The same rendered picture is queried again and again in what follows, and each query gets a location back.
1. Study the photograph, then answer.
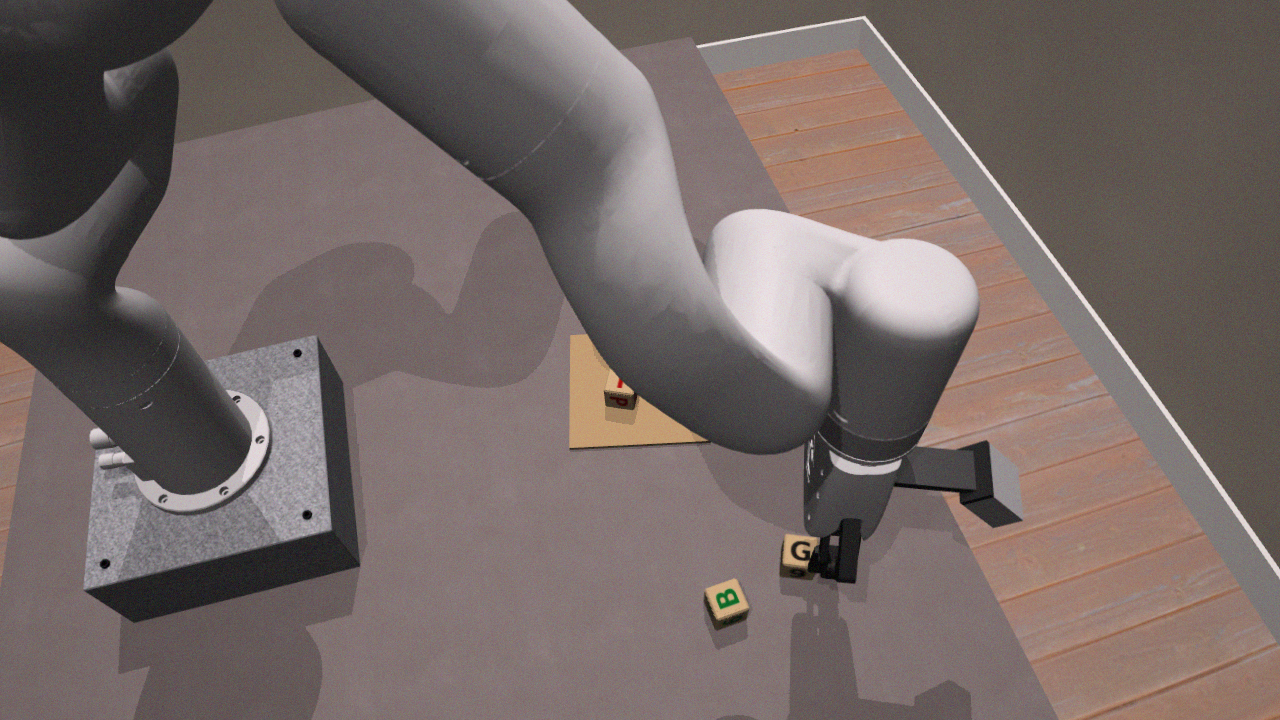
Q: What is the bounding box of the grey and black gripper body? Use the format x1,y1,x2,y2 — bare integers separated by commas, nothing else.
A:
804,432,920,541

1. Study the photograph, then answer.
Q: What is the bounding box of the tan flat mat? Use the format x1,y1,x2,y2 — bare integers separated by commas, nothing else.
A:
570,334,710,450

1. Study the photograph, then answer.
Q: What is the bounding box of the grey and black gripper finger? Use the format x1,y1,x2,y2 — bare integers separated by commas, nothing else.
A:
808,518,861,584

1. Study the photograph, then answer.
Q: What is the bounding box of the beige letter block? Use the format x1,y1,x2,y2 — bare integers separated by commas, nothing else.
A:
780,534,818,582
704,578,749,630
604,368,637,410

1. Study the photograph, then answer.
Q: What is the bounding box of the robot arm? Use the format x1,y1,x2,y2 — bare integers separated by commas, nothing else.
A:
0,0,980,516

